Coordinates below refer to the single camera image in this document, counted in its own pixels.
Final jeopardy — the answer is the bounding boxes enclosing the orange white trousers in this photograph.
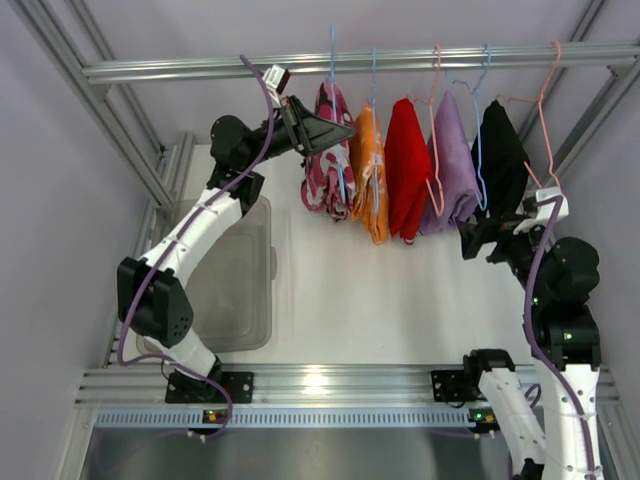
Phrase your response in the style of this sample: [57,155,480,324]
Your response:
[350,104,389,245]

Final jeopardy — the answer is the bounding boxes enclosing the blue hanger under lilac trousers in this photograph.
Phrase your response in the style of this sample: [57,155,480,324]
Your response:
[451,44,493,212]

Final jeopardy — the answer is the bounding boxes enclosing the clear plastic bin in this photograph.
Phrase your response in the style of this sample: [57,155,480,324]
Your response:
[140,197,276,354]

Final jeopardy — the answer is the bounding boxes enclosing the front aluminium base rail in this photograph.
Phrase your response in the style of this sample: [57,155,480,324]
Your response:
[74,363,621,405]

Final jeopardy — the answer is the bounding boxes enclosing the left aluminium frame post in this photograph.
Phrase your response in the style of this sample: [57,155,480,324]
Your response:
[9,1,195,211]

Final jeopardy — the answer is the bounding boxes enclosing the lilac trousers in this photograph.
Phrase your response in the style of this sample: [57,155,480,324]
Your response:
[419,90,480,235]

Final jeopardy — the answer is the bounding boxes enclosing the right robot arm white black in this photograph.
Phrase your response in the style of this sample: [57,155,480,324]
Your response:
[458,219,603,479]

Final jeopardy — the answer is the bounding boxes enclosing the aluminium frame post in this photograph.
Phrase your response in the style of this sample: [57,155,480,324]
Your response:
[9,1,195,211]
[520,1,639,189]

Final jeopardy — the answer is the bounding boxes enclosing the aluminium hanging rail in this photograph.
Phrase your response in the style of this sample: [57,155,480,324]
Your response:
[81,41,639,85]

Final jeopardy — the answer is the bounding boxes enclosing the grey slotted cable duct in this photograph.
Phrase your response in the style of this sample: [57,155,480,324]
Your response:
[95,407,478,429]

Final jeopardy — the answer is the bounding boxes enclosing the pink camouflage trousers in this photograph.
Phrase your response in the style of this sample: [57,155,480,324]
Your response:
[300,80,356,221]

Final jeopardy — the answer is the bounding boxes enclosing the light blue wire hanger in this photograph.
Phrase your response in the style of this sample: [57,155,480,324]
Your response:
[327,23,348,204]

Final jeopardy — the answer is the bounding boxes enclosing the right aluminium frame post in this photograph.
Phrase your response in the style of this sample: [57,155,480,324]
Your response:
[520,1,639,189]

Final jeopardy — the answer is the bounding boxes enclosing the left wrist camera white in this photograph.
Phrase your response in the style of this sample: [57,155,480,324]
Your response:
[262,64,290,108]

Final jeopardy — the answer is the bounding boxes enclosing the pink hanger under red trousers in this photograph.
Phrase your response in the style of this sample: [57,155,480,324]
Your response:
[407,44,446,218]

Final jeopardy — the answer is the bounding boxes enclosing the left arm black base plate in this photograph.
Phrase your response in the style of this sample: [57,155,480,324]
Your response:
[165,372,254,404]

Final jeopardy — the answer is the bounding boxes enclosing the pink hanger under black trousers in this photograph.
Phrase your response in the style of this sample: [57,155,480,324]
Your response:
[494,39,566,196]

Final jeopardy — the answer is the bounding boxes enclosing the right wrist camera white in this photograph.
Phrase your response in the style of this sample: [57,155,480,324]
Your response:
[513,187,569,235]

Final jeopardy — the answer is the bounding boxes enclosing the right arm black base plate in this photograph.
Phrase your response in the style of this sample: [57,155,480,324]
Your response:
[430,369,479,408]

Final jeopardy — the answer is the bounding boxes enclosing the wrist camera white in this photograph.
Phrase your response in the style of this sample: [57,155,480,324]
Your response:
[513,187,569,235]
[262,64,290,108]

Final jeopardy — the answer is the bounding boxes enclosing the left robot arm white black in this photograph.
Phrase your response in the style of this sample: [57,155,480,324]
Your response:
[116,96,355,405]

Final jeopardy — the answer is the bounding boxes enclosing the red trousers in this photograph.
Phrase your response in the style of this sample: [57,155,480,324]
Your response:
[384,98,433,245]

